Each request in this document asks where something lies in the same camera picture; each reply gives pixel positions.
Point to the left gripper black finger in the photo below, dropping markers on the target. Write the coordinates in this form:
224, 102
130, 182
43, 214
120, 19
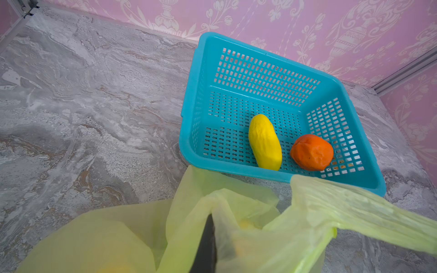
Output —
206, 256

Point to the yellow plastic bag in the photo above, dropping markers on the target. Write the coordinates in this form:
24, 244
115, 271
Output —
252, 235

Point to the yellow toy fruit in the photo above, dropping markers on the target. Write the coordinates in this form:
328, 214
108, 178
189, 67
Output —
265, 143

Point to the orange toy fruit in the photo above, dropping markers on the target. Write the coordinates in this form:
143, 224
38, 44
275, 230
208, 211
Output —
312, 153

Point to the right corner aluminium post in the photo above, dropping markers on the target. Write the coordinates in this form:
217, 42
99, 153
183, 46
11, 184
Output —
417, 66

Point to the corner aluminium post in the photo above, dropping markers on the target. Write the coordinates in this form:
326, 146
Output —
417, 66
13, 12

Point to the left corner aluminium post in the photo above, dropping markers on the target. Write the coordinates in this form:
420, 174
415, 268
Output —
13, 12

